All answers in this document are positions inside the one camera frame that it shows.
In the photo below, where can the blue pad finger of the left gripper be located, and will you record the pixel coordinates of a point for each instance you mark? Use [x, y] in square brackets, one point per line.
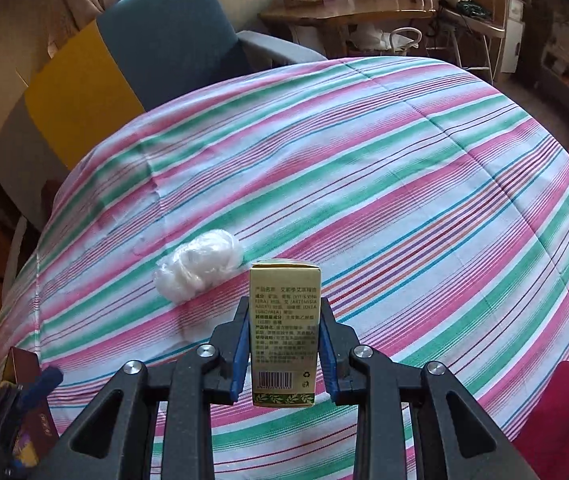
[40, 389]

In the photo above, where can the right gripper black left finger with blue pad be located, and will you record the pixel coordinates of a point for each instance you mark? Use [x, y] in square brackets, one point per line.
[113, 437]

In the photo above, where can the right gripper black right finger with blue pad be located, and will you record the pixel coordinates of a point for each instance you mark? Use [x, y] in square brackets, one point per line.
[454, 438]

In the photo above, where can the green white medicine box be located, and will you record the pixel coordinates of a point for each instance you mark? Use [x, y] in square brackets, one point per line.
[284, 309]

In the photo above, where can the maroon gold gift box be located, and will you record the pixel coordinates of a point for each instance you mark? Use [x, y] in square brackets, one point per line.
[38, 433]

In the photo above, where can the white plastic wrapped ball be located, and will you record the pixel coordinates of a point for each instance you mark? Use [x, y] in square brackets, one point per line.
[193, 267]

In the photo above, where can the striped pink green bedsheet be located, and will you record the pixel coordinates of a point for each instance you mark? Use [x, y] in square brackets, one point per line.
[436, 208]

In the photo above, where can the grey headboard panel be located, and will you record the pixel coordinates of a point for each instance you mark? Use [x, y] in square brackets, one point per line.
[26, 163]

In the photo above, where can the yellow headboard panel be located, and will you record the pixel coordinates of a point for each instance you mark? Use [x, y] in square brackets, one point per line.
[80, 97]

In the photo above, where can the blue upholstered chair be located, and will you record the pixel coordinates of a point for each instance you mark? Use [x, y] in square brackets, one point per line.
[168, 48]

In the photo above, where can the white metal side rack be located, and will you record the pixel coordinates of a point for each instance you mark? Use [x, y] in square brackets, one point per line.
[471, 34]

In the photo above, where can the wooden desk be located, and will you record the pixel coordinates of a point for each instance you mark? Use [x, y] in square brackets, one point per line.
[330, 17]

